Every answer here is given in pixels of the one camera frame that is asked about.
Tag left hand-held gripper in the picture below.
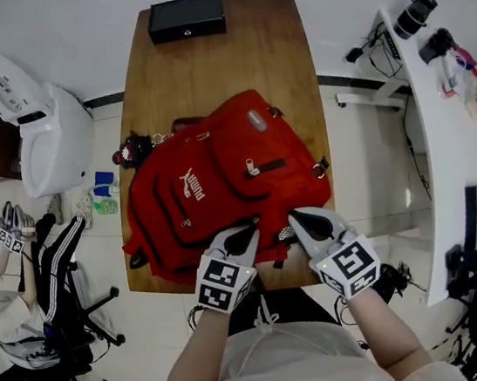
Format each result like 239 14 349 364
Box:
187 222 273 320

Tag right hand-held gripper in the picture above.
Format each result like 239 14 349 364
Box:
286 197 387 308

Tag red backpack bag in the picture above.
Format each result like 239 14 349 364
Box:
102 79 344 295

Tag person's right forearm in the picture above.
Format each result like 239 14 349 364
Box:
344 280 437 381

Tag person's left forearm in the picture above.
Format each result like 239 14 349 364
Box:
141 303 249 381

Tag person's black trousers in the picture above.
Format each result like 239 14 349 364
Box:
223 280 343 342

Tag green bottle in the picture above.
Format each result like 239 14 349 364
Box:
91 196 121 218

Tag person's white shirt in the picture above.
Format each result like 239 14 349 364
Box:
140 268 469 381

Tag black clamp device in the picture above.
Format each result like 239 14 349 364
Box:
441 241 477 301

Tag blue packet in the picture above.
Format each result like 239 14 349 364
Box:
90 168 119 200

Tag grey shoe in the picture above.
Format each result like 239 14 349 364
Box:
72 191 99 231
44 193 66 227

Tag white desk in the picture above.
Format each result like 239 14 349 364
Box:
377 0 477 310

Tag black office chair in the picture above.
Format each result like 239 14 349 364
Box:
0 254 134 381

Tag white rounded machine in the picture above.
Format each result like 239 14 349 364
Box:
0 41 106 205

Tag black box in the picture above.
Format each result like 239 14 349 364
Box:
144 0 228 46

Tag black plush keychain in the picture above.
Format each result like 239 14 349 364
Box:
107 128 158 173

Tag white desk leg frame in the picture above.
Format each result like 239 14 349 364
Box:
333 74 416 120

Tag black cables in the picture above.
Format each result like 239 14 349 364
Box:
341 20 407 85

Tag black camera device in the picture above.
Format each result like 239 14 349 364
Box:
415 26 459 66

